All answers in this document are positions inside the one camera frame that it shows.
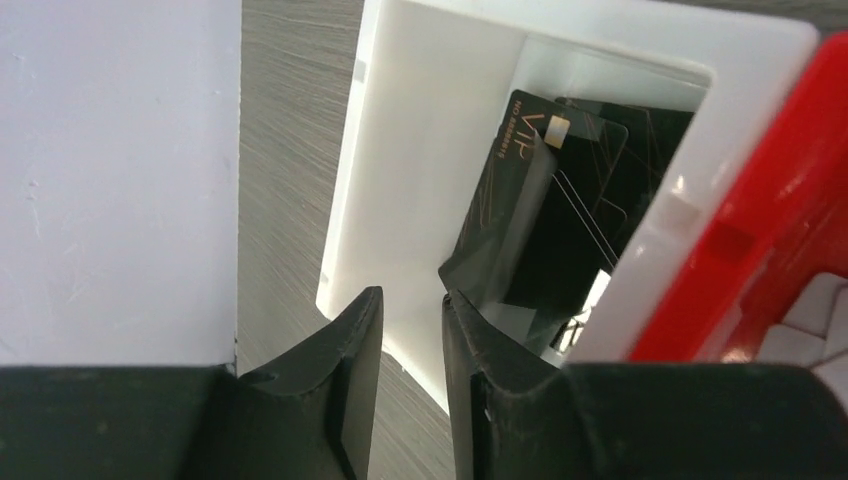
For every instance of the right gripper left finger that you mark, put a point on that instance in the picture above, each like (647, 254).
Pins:
(306, 414)

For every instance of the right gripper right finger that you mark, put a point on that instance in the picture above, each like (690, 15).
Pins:
(515, 416)

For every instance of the black VIP credit card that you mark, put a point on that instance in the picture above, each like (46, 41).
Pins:
(511, 189)

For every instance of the white credit card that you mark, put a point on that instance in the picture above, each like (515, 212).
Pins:
(813, 333)

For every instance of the red plastic bin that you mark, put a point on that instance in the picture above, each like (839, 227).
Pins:
(783, 222)

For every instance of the white plastic bin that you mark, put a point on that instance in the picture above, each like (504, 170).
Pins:
(430, 85)

